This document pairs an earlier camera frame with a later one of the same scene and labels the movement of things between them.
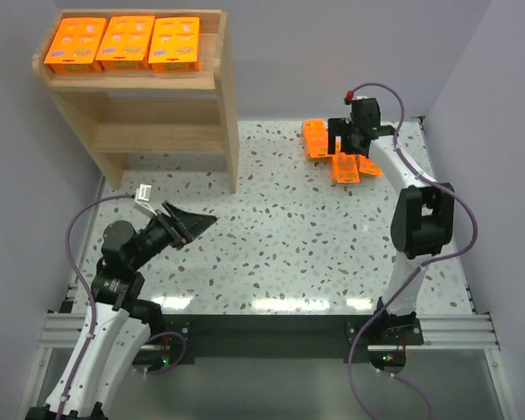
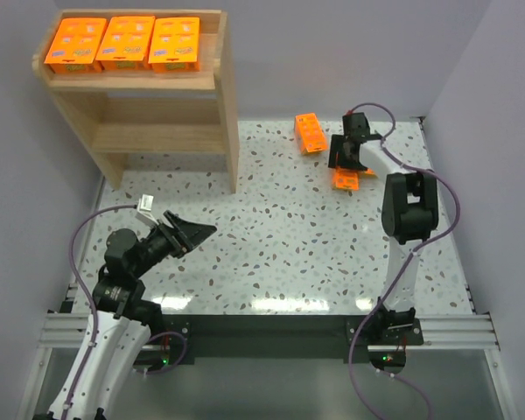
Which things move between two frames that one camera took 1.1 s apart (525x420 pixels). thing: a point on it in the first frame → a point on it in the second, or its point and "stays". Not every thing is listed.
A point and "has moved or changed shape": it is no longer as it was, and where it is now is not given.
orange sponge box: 176,45 stays
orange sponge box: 77,46 stays
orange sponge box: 127,44 stays
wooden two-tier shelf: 184,112 stays
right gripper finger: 357,142 → 352,157
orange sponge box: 315,138 has moved or changed shape
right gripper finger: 336,127 → 336,153
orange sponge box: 344,169 has moved or changed shape
